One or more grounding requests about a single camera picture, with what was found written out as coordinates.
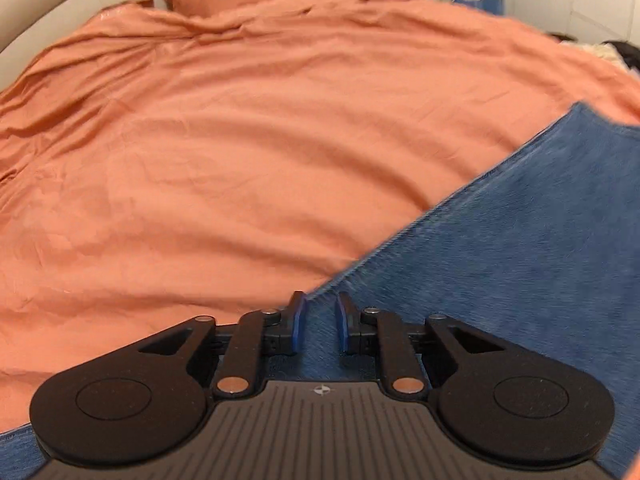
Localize blue denim jeans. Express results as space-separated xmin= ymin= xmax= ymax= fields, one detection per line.
xmin=1 ymin=104 xmax=639 ymax=479

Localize orange duvet cover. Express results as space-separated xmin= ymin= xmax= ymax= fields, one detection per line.
xmin=1 ymin=0 xmax=639 ymax=430

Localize cream clothes pile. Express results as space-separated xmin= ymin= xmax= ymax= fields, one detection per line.
xmin=548 ymin=32 xmax=640 ymax=73

